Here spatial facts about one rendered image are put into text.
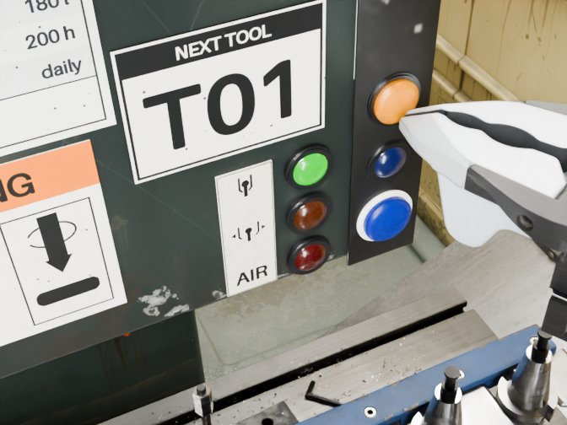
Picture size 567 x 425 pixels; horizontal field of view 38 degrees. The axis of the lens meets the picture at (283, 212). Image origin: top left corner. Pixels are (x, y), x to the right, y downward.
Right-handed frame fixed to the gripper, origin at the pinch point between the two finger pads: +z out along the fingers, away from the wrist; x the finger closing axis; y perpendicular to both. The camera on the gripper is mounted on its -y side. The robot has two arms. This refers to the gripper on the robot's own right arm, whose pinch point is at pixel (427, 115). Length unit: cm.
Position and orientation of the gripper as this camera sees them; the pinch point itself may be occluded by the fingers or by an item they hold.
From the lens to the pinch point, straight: 41.4
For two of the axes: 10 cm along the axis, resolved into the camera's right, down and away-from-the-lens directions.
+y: 0.2, 7.4, 6.7
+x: 5.7, -5.6, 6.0
